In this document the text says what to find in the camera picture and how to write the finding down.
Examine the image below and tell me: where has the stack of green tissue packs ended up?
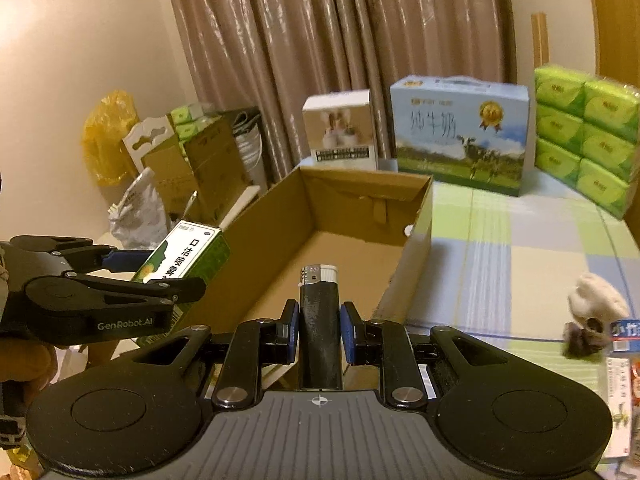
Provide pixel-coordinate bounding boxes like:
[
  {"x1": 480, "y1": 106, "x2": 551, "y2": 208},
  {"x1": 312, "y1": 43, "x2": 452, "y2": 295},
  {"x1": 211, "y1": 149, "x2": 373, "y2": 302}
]
[{"x1": 532, "y1": 62, "x2": 640, "y2": 221}]

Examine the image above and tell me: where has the silver foil bag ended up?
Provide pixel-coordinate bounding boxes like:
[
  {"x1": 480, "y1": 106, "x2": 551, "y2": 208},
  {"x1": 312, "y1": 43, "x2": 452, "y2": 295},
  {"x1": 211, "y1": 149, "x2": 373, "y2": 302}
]
[{"x1": 109, "y1": 167, "x2": 171, "y2": 252}]

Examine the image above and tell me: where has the black lighter white top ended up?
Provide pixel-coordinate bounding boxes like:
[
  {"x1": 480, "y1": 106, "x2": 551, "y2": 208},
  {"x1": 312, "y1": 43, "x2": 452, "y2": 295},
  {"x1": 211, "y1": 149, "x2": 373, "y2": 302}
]
[{"x1": 298, "y1": 263, "x2": 346, "y2": 392}]

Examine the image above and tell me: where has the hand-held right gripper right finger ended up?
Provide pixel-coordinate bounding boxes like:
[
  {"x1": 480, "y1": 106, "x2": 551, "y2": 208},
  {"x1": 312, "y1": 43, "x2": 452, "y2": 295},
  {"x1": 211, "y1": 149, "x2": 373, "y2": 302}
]
[{"x1": 340, "y1": 302, "x2": 507, "y2": 409}]

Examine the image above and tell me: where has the tall brown cardboard box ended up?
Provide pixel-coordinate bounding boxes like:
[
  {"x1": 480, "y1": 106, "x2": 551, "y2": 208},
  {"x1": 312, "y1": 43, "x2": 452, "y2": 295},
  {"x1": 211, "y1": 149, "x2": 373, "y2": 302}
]
[{"x1": 142, "y1": 115, "x2": 251, "y2": 226}]

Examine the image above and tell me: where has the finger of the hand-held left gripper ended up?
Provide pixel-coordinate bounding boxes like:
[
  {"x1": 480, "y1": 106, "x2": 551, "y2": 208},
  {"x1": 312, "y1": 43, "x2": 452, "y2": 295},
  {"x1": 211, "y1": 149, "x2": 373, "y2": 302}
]
[
  {"x1": 24, "y1": 272, "x2": 207, "y2": 312},
  {"x1": 11, "y1": 234, "x2": 167, "y2": 277}
]

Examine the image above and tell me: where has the brown shiny curtain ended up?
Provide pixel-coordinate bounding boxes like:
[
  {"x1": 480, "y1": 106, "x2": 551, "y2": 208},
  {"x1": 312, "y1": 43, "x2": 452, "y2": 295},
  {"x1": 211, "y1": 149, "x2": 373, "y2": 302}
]
[{"x1": 160, "y1": 0, "x2": 517, "y2": 186}]

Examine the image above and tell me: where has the white chair back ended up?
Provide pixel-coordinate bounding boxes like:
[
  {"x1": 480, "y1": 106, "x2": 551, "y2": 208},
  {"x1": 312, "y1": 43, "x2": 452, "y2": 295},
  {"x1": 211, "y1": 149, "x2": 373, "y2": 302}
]
[{"x1": 122, "y1": 112, "x2": 177, "y2": 177}]

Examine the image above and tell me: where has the wooden door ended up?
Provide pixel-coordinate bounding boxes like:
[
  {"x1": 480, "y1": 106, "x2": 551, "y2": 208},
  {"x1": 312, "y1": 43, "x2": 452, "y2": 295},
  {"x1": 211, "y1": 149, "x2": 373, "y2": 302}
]
[{"x1": 590, "y1": 0, "x2": 640, "y2": 92}]

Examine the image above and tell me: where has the white printed packet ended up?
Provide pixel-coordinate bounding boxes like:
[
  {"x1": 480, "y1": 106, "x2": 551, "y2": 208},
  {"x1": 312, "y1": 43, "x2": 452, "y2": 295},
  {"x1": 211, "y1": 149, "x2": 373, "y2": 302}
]
[{"x1": 602, "y1": 355, "x2": 640, "y2": 461}]

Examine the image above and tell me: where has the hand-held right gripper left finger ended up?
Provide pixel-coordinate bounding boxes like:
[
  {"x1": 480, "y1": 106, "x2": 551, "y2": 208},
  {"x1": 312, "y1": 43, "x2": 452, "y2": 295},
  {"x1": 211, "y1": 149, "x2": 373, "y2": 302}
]
[{"x1": 122, "y1": 300, "x2": 301, "y2": 409}]

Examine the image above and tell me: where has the checked tablecloth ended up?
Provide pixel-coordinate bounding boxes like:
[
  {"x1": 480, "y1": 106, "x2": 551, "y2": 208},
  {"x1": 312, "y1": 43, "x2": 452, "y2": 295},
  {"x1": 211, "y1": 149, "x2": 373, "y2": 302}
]
[{"x1": 370, "y1": 170, "x2": 640, "y2": 478}]

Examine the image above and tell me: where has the white cloth towel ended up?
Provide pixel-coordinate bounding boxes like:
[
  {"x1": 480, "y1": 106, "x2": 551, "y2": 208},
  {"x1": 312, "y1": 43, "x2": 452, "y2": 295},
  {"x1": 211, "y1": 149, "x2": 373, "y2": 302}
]
[{"x1": 567, "y1": 272, "x2": 630, "y2": 333}]

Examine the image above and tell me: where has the dark brown fuzzy object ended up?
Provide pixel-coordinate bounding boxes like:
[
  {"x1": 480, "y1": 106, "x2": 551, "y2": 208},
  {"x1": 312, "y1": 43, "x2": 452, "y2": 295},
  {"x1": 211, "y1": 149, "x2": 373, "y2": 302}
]
[{"x1": 562, "y1": 317, "x2": 615, "y2": 361}]

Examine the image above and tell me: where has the yellow plastic bag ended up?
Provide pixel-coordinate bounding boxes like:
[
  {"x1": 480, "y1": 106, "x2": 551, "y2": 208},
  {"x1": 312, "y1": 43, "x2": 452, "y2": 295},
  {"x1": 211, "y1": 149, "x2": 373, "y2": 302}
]
[{"x1": 81, "y1": 90, "x2": 142, "y2": 188}]

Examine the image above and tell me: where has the blue milk carton case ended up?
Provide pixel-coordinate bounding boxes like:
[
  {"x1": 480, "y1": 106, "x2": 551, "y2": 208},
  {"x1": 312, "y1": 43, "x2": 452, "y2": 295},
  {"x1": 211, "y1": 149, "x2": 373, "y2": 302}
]
[{"x1": 389, "y1": 75, "x2": 530, "y2": 197}]

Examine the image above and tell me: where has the white product box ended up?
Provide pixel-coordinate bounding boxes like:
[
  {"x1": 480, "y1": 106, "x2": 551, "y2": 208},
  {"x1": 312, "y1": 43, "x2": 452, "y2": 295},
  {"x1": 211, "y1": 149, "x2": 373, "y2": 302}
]
[{"x1": 301, "y1": 89, "x2": 379, "y2": 171}]

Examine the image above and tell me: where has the dark snack packet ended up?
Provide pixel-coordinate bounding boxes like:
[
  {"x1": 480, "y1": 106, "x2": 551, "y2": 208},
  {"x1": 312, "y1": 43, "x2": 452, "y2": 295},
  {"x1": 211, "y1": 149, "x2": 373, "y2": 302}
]
[{"x1": 129, "y1": 220, "x2": 232, "y2": 322}]

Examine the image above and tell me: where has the clear plastic box blue label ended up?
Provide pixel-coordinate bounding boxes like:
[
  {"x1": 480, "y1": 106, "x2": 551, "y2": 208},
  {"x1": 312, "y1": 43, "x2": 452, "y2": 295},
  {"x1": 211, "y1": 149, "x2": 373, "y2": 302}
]
[{"x1": 609, "y1": 317, "x2": 640, "y2": 357}]

